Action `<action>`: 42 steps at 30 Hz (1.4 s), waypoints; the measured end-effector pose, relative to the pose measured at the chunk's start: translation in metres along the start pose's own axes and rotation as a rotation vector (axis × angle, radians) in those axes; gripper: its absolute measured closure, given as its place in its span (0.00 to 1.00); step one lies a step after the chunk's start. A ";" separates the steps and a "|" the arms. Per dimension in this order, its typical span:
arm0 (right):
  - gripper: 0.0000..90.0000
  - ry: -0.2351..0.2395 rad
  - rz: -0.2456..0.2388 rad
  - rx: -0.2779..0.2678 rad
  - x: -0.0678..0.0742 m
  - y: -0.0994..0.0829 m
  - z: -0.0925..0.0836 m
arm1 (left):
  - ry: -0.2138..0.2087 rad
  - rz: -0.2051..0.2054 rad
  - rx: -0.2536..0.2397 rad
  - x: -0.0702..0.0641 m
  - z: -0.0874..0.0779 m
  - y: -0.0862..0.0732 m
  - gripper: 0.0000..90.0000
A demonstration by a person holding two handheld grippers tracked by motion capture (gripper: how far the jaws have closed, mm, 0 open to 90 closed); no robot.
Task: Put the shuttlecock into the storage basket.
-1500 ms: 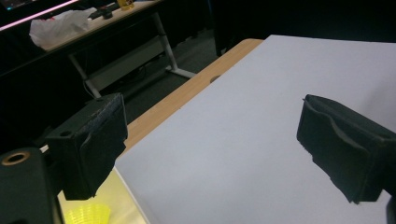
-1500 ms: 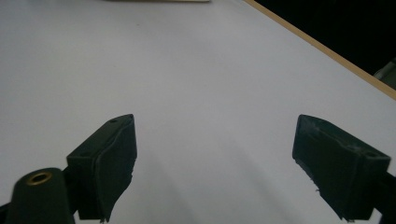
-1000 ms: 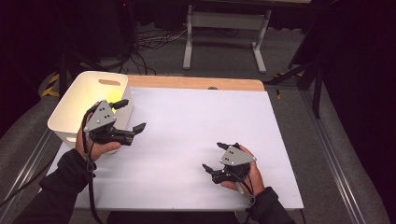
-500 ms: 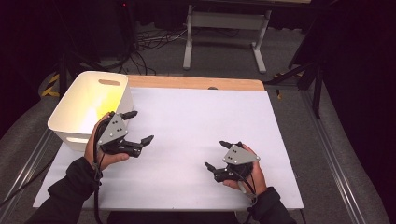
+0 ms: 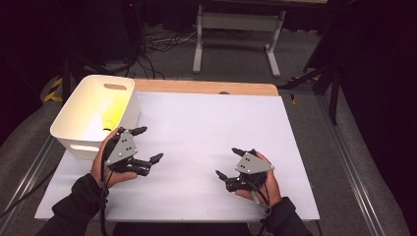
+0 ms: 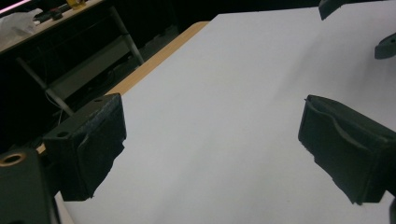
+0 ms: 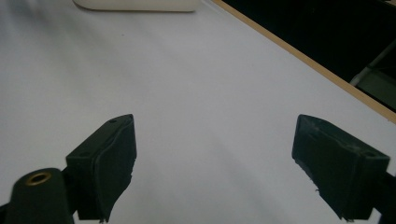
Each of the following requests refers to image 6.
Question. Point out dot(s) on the white metal stand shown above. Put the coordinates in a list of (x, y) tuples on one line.
[(90, 67)]

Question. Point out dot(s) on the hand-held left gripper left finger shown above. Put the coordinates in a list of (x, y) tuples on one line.
[(87, 149)]

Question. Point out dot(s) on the pink light strip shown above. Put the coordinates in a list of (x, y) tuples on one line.
[(14, 6)]

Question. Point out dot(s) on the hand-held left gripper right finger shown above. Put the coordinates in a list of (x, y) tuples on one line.
[(351, 152)]

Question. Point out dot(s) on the white crumpled bag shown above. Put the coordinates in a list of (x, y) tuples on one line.
[(18, 23)]

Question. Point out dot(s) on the small yellow item on desk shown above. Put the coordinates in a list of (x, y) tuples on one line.
[(77, 3)]

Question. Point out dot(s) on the small black items on desk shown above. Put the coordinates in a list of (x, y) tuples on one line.
[(51, 15)]

